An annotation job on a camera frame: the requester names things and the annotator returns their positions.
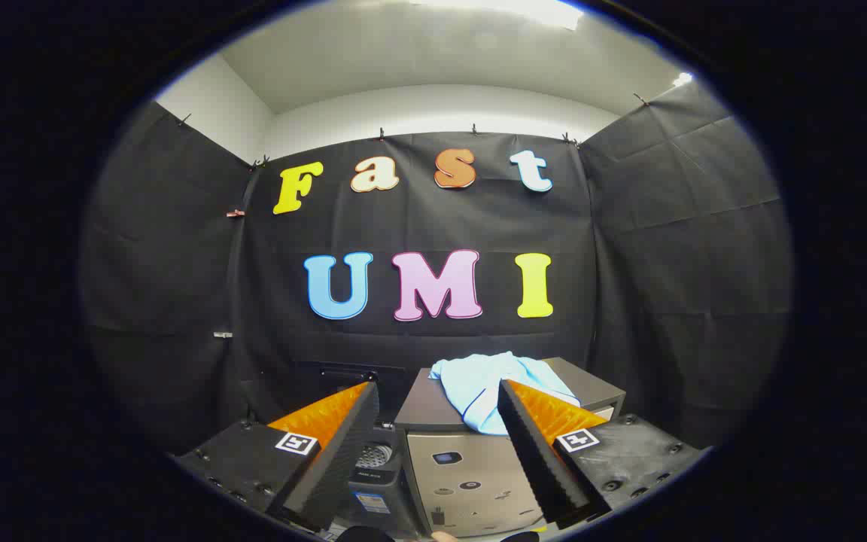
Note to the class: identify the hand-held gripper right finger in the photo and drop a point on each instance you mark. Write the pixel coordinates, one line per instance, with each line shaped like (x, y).
(535, 452)

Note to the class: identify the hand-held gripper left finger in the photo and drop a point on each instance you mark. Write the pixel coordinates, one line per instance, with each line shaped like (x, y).
(343, 452)

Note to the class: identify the black washing machine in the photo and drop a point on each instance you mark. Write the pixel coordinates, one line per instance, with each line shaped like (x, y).
(377, 485)

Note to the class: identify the light blue garment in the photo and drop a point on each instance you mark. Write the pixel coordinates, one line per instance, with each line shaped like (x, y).
(471, 384)

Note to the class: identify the black backdrop cloth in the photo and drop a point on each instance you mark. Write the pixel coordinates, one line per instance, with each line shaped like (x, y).
(418, 226)

